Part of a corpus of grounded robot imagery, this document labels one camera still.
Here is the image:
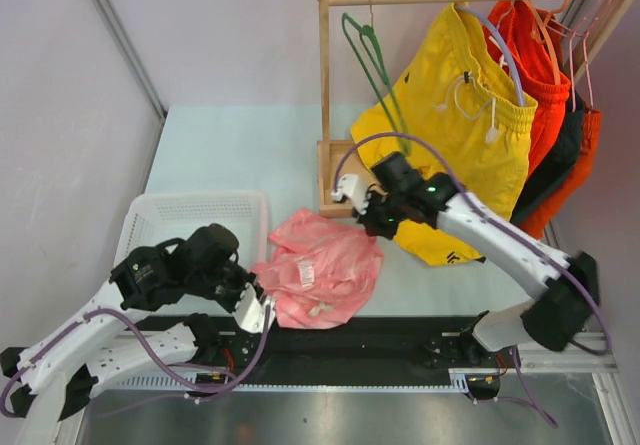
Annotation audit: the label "wooden clothes rack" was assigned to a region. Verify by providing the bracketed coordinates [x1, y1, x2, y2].
[317, 0, 635, 219]

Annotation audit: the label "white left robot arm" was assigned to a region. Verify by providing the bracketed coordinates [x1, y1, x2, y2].
[1, 224, 275, 420]

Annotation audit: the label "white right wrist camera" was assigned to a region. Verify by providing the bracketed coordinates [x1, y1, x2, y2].
[331, 174, 369, 215]

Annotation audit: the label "black and orange shorts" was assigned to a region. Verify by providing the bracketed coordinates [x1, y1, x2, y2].
[511, 95, 602, 239]

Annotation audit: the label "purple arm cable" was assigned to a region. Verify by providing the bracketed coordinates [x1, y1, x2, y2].
[332, 132, 614, 356]
[0, 301, 275, 417]

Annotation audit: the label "pink patterned shorts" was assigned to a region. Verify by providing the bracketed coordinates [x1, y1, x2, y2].
[252, 208, 384, 330]

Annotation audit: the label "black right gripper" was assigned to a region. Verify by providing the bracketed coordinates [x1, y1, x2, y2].
[351, 188, 407, 241]

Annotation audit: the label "pink wire hanger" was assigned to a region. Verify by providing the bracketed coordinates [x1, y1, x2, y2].
[547, 0, 612, 112]

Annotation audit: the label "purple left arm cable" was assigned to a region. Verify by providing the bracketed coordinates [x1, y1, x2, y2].
[0, 301, 275, 417]

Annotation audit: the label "white plastic basket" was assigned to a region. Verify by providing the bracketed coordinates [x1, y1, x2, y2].
[110, 189, 270, 286]

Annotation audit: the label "lavender plastic hanger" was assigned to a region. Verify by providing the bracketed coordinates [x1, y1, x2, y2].
[454, 4, 526, 107]

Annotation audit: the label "white slotted cable duct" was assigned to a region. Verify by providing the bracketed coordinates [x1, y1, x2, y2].
[106, 369, 469, 394]

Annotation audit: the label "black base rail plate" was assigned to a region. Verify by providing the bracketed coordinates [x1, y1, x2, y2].
[163, 314, 521, 387]

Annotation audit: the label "green wire hanger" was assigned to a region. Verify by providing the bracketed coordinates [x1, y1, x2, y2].
[341, 12, 413, 156]

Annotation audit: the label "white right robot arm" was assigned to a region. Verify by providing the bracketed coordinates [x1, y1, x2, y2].
[333, 152, 599, 366]

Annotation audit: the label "orange plastic hanger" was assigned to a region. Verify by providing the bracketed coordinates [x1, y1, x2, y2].
[529, 0, 576, 86]

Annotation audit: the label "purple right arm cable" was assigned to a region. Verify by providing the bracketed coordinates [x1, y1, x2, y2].
[332, 132, 614, 356]

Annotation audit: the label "yellow shorts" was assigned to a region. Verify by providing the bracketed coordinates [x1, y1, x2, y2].
[349, 0, 539, 268]

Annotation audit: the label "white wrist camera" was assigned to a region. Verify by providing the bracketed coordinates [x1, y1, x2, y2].
[331, 174, 369, 215]
[232, 284, 276, 334]

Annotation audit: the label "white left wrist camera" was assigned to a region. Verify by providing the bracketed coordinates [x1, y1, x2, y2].
[232, 284, 276, 334]

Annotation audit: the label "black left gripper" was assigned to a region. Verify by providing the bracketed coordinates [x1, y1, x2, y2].
[190, 258, 265, 314]

